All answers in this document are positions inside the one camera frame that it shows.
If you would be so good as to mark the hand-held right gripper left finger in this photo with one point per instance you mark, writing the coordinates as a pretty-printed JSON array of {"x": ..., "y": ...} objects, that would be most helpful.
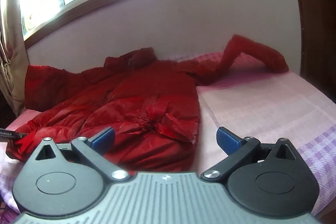
[{"x": 103, "y": 139}]

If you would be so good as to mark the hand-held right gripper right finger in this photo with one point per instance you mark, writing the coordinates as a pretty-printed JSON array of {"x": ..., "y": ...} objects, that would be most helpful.
[{"x": 227, "y": 140}]

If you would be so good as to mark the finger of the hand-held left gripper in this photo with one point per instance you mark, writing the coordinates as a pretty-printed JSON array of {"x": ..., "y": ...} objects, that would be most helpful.
[{"x": 13, "y": 134}]

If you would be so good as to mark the red puffer jacket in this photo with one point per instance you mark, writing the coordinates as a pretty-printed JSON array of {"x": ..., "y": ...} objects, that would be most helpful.
[{"x": 136, "y": 98}]

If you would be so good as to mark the pink checked bed sheet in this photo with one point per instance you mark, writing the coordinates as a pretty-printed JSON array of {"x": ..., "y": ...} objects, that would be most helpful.
[{"x": 262, "y": 103}]

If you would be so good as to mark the beige patterned curtain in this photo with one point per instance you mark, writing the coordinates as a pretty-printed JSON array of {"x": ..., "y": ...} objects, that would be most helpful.
[{"x": 10, "y": 50}]

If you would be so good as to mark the dark wooden door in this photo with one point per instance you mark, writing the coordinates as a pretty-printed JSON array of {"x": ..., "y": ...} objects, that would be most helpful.
[{"x": 315, "y": 16}]

